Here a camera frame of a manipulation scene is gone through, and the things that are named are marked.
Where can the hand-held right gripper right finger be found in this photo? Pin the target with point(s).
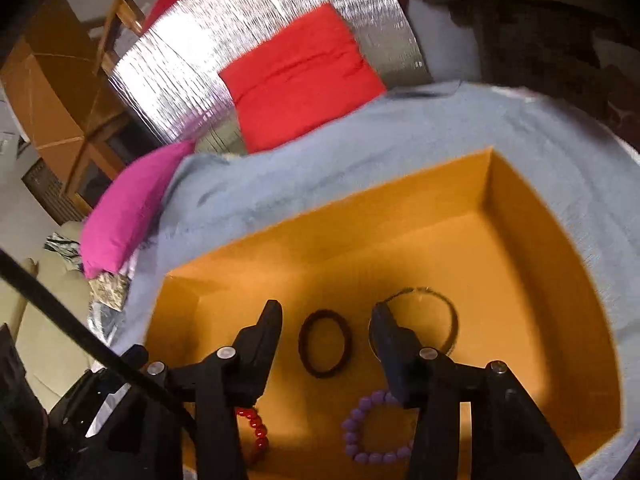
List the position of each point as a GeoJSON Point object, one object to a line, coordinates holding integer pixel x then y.
{"type": "Point", "coordinates": [392, 355]}

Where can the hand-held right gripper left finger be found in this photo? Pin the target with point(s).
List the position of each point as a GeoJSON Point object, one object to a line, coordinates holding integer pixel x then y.
{"type": "Point", "coordinates": [267, 342]}

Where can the dark thin bangle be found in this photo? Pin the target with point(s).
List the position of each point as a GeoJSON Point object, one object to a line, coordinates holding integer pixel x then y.
{"type": "Point", "coordinates": [452, 320]}

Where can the orange cardboard box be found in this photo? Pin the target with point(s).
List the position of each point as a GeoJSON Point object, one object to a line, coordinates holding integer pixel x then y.
{"type": "Point", "coordinates": [400, 240]}

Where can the beige leather sofa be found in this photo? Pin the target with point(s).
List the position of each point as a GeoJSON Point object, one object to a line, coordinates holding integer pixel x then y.
{"type": "Point", "coordinates": [40, 320]}

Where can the patterned scarf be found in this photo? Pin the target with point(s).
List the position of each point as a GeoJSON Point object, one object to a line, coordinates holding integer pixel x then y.
{"type": "Point", "coordinates": [107, 287]}

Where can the magenta pillow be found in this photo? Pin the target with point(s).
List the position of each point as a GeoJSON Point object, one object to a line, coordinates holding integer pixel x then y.
{"type": "Point", "coordinates": [127, 210]}

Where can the grey blanket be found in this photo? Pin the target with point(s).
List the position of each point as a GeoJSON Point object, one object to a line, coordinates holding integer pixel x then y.
{"type": "Point", "coordinates": [350, 145]}

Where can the red pillow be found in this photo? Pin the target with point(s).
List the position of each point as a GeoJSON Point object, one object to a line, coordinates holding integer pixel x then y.
{"type": "Point", "coordinates": [300, 85]}

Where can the silver foil board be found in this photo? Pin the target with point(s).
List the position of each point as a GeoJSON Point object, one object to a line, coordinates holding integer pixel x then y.
{"type": "Point", "coordinates": [200, 70]}

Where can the orange wooden cabinet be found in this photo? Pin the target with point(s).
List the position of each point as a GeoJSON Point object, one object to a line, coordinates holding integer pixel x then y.
{"type": "Point", "coordinates": [55, 95]}

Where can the wooden stair railing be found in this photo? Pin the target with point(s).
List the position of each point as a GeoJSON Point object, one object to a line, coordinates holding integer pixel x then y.
{"type": "Point", "coordinates": [122, 5]}

